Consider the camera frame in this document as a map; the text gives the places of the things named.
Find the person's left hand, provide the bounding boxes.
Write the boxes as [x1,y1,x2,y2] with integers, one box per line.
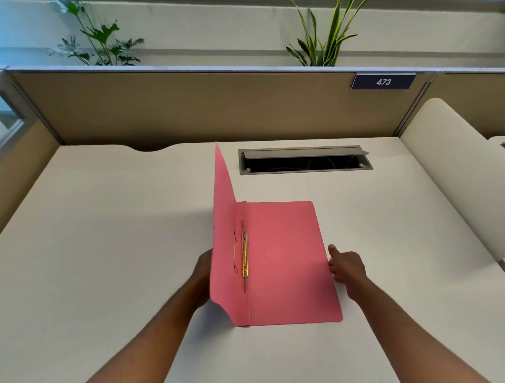
[189,248,217,310]

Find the person's right hand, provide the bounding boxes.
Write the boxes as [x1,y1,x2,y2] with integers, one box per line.
[326,243,368,296]

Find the pink paper file folder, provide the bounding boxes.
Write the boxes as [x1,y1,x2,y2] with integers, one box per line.
[202,138,344,330]

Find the person's left forearm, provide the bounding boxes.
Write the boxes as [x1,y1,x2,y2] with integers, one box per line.
[57,280,215,383]

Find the person's right forearm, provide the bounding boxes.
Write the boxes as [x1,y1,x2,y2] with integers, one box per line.
[345,267,491,383]

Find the gold metal folder fastener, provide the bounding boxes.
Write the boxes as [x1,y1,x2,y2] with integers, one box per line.
[231,221,251,294]

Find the dark blue number sign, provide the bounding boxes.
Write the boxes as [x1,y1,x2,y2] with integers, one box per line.
[350,70,418,93]

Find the beige cubicle partition panel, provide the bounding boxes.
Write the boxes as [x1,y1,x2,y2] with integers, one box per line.
[0,41,505,254]

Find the tall spiky green plant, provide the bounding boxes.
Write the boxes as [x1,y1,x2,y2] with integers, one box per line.
[283,0,381,70]

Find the broad leaf green plant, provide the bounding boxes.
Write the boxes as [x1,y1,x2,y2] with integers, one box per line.
[43,0,147,71]

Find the grey desk cable tray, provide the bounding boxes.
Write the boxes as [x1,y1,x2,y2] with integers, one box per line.
[238,142,373,177]

